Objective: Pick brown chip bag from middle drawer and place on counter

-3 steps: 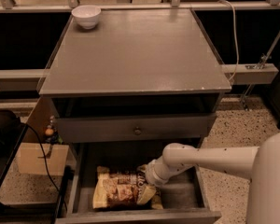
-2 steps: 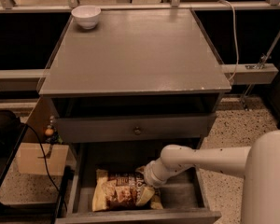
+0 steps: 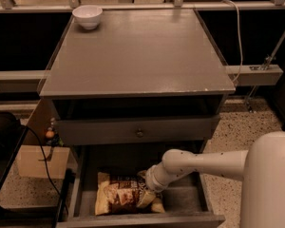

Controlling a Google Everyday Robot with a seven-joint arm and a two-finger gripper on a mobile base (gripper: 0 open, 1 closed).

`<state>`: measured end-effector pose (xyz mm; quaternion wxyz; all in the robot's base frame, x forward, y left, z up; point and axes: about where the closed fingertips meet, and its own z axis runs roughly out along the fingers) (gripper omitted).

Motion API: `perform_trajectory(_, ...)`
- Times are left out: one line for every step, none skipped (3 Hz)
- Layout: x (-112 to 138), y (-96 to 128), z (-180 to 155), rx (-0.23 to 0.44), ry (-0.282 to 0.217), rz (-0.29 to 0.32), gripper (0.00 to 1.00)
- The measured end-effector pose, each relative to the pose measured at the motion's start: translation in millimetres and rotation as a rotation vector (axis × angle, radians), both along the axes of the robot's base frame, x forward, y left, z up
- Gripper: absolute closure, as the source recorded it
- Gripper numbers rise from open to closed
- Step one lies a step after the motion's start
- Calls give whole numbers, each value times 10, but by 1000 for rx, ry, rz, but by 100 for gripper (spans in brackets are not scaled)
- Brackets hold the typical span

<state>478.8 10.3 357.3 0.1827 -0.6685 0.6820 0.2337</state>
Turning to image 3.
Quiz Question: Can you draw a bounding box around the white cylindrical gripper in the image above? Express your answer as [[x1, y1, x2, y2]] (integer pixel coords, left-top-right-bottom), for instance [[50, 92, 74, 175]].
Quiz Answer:
[[136, 162, 181, 209]]

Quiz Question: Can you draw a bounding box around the brown chip bag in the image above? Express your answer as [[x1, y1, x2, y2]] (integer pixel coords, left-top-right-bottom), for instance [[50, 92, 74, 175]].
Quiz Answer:
[[94, 172, 165, 216]]

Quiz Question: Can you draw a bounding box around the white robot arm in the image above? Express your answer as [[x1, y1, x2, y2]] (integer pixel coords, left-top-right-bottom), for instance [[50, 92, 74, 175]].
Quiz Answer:
[[145, 131, 285, 228]]

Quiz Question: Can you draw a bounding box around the round dark drawer knob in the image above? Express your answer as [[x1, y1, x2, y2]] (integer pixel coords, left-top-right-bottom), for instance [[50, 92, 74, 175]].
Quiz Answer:
[[136, 129, 143, 138]]

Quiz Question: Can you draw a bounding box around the closed grey top drawer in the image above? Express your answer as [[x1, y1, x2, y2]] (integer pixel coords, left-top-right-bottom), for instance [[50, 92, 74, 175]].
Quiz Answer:
[[57, 115, 220, 145]]

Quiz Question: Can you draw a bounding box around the open grey middle drawer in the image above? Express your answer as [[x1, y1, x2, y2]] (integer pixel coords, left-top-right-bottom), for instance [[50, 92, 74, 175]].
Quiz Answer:
[[56, 142, 224, 228]]

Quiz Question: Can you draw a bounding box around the grey wooden drawer cabinet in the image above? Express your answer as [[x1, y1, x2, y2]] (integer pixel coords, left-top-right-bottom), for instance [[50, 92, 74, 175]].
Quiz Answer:
[[37, 9, 237, 228]]

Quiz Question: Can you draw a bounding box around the small colourful figurine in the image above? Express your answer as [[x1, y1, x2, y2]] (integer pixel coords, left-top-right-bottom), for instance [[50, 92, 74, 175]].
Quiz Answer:
[[45, 118, 64, 147]]

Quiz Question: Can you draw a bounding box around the cardboard box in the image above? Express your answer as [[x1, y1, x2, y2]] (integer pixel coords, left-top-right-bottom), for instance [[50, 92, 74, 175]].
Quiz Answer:
[[16, 145, 69, 179]]

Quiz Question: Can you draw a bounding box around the white ceramic bowl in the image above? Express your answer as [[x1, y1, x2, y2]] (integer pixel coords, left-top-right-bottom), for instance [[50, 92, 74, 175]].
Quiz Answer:
[[72, 5, 103, 29]]

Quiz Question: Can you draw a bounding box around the black cable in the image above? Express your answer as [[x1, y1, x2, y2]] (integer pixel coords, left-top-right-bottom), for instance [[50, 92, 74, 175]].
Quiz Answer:
[[23, 124, 70, 217]]

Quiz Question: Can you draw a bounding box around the metal railing frame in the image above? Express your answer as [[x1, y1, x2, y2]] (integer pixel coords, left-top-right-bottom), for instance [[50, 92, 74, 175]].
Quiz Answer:
[[0, 0, 285, 104]]

